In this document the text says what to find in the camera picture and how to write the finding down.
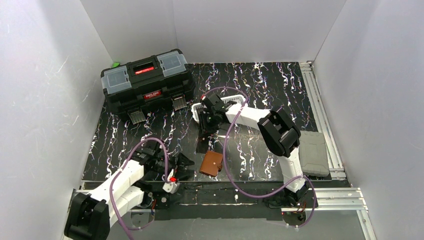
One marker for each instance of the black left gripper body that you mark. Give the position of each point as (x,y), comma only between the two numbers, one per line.
(175,164)

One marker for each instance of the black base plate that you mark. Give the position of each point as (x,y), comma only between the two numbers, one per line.
(220,200)

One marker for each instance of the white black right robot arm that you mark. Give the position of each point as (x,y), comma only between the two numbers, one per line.
(279,132)

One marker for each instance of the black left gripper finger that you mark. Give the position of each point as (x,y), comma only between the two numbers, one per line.
(184,174)
(182,161)

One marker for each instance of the brown leather card holder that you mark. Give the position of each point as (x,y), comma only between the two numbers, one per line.
(212,164)

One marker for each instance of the grey plastic case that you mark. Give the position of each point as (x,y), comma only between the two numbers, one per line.
(313,154)

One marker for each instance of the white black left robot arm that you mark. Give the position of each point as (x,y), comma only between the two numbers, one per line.
(91,215)

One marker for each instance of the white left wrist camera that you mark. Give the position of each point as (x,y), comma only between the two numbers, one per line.
(171,186)

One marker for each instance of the black credit card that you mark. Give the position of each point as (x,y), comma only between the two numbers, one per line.
(205,143)

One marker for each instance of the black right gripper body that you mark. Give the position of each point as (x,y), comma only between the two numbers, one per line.
(205,122)

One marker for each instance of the aluminium frame rail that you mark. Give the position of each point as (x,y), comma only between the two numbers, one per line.
(336,167)

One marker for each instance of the black plastic toolbox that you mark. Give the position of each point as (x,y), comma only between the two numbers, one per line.
(137,88)

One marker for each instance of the white plastic basket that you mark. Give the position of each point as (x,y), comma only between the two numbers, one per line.
(238,98)

